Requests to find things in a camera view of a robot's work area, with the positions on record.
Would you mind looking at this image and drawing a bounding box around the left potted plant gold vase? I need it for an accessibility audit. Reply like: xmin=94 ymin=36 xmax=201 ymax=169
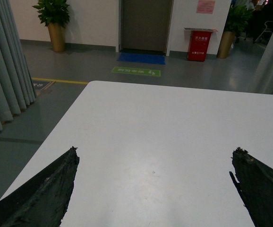
xmin=33 ymin=0 xmax=70 ymax=52

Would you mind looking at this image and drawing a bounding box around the red fire extinguisher box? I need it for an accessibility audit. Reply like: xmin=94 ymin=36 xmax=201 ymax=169
xmin=184 ymin=27 xmax=218 ymax=61

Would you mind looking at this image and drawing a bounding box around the green floor sign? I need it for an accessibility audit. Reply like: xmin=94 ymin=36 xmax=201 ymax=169
xmin=111 ymin=67 xmax=162 ymax=77

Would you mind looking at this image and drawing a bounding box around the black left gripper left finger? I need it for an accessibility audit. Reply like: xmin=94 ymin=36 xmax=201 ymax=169
xmin=0 ymin=147 xmax=79 ymax=227

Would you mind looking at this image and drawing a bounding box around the blue floor mat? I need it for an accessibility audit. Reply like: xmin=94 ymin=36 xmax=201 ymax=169
xmin=118 ymin=52 xmax=165 ymax=65

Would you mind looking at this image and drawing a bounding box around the left grey curtain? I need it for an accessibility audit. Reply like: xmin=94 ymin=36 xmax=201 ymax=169
xmin=0 ymin=0 xmax=36 ymax=131

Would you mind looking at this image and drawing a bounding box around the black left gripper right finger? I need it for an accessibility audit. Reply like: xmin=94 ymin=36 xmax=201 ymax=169
xmin=229 ymin=147 xmax=273 ymax=227

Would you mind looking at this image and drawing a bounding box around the dark floor sign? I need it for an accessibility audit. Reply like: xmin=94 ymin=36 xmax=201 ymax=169
xmin=32 ymin=80 xmax=54 ymax=91

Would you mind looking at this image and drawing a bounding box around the potted plant gold vase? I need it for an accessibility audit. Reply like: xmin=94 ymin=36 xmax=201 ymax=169
xmin=33 ymin=0 xmax=70 ymax=52
xmin=217 ymin=5 xmax=253 ymax=59

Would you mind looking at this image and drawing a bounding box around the pink wall notice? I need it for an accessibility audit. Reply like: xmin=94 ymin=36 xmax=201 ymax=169
xmin=196 ymin=0 xmax=215 ymax=14

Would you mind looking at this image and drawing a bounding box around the grey door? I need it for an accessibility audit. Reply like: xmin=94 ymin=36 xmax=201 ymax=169
xmin=120 ymin=0 xmax=173 ymax=54

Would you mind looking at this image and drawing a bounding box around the right potted plant gold vase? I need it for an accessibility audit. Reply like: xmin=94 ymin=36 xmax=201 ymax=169
xmin=217 ymin=5 xmax=253 ymax=59

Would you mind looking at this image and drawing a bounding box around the seated person in black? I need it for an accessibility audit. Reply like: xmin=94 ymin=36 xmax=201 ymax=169
xmin=247 ymin=0 xmax=273 ymax=42

